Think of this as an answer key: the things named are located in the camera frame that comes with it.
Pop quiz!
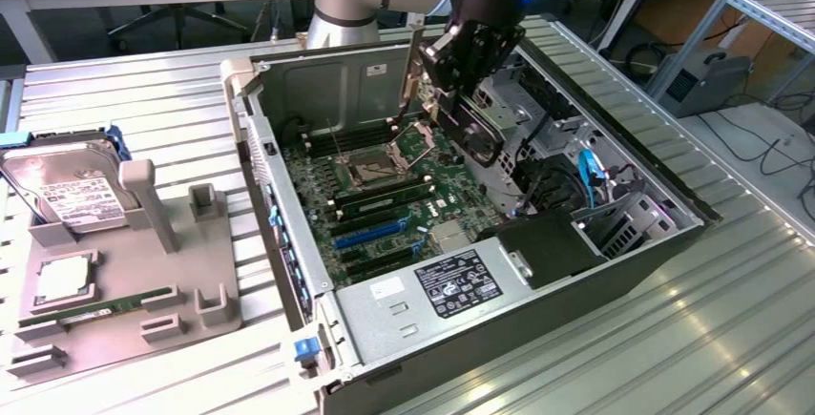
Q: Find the Nvidia Quadro graphics card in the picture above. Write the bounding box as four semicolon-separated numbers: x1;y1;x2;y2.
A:
397;23;503;167

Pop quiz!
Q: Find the metal socket cover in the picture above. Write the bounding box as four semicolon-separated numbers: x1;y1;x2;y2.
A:
387;118;440;168

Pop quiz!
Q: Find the black slanted pole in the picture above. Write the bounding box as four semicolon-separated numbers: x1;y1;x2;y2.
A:
597;0;673;53

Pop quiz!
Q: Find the thin metal locking lever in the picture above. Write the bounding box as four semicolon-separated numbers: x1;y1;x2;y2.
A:
324;118;349;158

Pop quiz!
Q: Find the CPU socket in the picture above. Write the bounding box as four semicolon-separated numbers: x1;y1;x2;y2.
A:
340;150;400;192

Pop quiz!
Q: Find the green motherboard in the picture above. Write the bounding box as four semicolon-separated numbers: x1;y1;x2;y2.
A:
279;116;511;290

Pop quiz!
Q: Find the silver metal disk bay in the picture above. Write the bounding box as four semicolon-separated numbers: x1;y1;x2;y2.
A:
457;75;605;218

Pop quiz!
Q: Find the green RAM stick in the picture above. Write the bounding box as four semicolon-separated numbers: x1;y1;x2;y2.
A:
16;288;173;330
333;183;436;218

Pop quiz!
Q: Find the silver chipset heatsink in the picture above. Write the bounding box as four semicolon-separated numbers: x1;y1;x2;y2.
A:
429;222;473;250

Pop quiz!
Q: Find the blue expansion slot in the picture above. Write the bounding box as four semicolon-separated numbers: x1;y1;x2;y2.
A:
333;222;412;250

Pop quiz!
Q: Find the black plastic air shroud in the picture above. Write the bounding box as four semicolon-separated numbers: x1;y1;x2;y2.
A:
476;209;609;290

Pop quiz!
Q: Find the hard drive with blue caddy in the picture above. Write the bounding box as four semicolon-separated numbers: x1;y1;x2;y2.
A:
0;121;133;166

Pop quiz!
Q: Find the open black PC case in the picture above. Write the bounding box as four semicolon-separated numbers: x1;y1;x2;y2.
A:
219;27;724;415

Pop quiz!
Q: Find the silver power supply unit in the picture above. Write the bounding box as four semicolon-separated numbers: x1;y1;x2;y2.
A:
333;236;533;368

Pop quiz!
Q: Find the blue case latch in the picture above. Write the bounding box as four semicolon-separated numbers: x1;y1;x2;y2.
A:
292;337;319;364

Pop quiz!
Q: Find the silver hard disk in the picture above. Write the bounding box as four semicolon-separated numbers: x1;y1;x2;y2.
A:
0;140;138;235

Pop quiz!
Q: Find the grey plastic parts rack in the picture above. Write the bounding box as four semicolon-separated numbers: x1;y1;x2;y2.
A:
2;156;247;390

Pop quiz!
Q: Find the silver CPU chip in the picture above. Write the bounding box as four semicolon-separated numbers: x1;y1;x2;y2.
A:
34;258;97;306

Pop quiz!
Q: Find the blue disk wire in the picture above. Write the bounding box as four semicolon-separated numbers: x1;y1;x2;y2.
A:
576;147;604;210

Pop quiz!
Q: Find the grey control box with handle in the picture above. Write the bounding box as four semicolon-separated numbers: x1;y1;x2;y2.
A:
645;52;756;118

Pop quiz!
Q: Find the aluminium profile frame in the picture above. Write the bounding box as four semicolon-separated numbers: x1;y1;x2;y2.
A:
641;0;815;104

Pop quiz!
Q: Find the black floor cable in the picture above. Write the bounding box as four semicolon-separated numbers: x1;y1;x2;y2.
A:
696;93;815;197

